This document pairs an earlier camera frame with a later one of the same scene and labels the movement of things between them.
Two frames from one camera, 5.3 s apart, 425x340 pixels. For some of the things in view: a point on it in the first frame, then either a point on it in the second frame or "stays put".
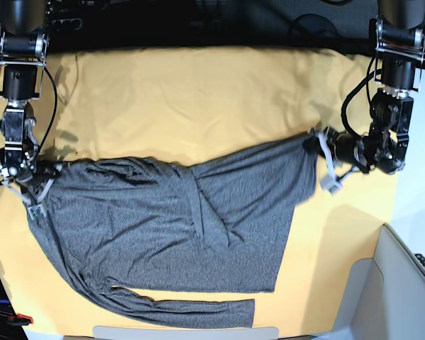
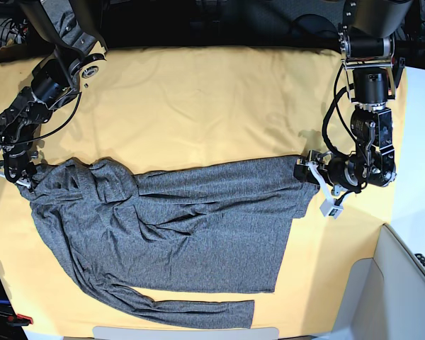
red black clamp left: (20, 319) stays put
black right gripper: (347, 148) -> (348, 172)
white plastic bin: (392, 296) stays put
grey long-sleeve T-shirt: (149, 225) stays put
